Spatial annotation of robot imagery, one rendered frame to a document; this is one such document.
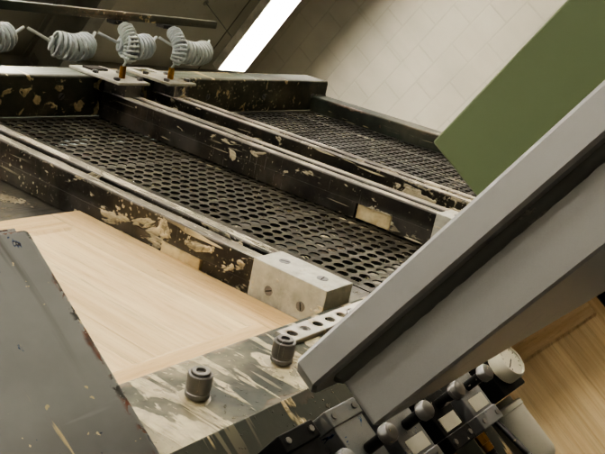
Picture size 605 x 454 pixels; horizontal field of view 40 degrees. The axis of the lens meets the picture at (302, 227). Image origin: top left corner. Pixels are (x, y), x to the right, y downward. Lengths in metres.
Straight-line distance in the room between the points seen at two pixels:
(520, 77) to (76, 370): 0.27
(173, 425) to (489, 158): 0.45
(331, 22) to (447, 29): 1.05
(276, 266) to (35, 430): 0.71
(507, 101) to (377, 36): 6.48
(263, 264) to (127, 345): 0.25
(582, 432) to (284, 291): 0.84
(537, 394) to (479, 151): 1.33
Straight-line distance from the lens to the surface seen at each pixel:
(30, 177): 1.48
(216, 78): 2.46
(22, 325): 0.48
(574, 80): 0.39
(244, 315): 1.08
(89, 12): 2.10
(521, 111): 0.40
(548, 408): 1.72
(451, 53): 6.56
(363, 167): 1.84
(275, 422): 0.82
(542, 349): 1.84
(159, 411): 0.79
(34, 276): 0.50
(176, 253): 1.23
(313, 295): 1.08
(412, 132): 2.63
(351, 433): 0.71
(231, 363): 0.89
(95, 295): 1.09
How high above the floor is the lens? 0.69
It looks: 17 degrees up
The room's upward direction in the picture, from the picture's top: 36 degrees counter-clockwise
